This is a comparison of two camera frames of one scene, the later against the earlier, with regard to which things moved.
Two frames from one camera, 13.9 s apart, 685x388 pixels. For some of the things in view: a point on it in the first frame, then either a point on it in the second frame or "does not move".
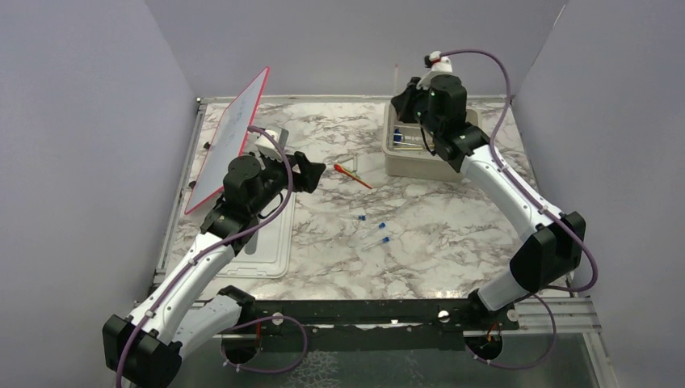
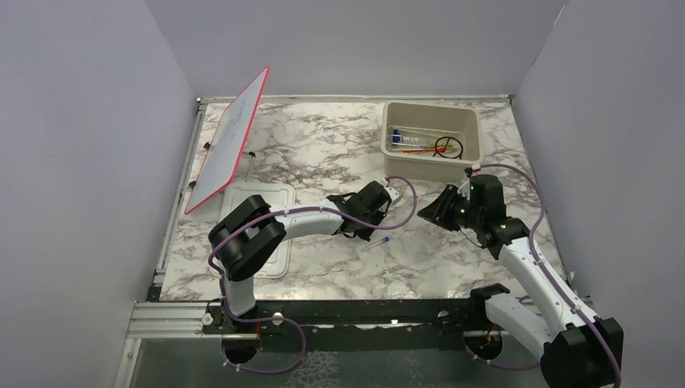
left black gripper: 309,174 -> 364,234
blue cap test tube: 384,240 does not move
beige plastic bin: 406,153 does not move
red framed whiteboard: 229,141 does not move
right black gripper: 401,103 -> 439,208
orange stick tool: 338,167 -> 440,149
